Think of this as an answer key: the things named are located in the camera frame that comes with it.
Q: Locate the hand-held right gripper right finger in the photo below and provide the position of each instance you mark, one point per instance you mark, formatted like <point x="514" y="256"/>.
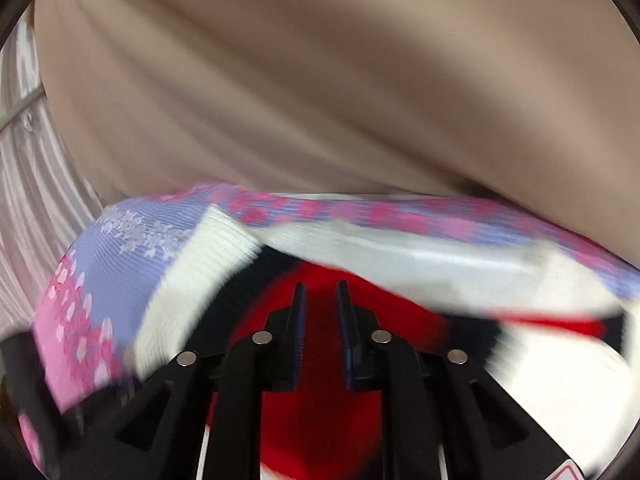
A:
<point x="344" y="325"/>

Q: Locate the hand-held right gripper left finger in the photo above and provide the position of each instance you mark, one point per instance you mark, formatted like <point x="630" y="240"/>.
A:
<point x="299" y="325"/>

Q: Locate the white knit sweater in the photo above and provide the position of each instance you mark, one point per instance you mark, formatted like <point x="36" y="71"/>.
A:
<point x="425" y="260"/>

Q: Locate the pink and blue floral bedsheet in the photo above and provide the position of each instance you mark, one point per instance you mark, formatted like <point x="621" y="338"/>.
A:
<point x="100" y="260"/>

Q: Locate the silvery satin curtain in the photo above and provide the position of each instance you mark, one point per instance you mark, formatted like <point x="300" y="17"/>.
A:
<point x="30" y="200"/>

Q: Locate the beige cloth drape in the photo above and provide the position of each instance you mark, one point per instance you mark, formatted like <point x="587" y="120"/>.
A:
<point x="300" y="85"/>

